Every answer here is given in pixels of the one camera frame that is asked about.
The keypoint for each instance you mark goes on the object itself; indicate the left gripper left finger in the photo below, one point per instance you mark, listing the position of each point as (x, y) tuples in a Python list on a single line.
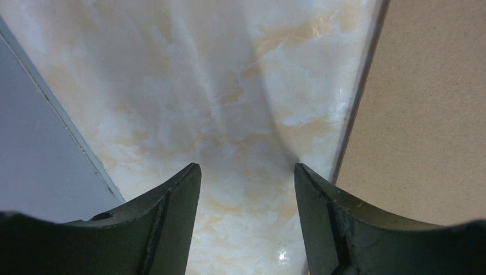
[(151, 234)]

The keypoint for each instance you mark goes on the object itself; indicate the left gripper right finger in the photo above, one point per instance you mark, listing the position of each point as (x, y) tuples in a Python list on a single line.
[(346, 235)]

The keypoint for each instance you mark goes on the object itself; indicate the brown frame backing board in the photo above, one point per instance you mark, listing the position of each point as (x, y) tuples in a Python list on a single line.
[(417, 147)]

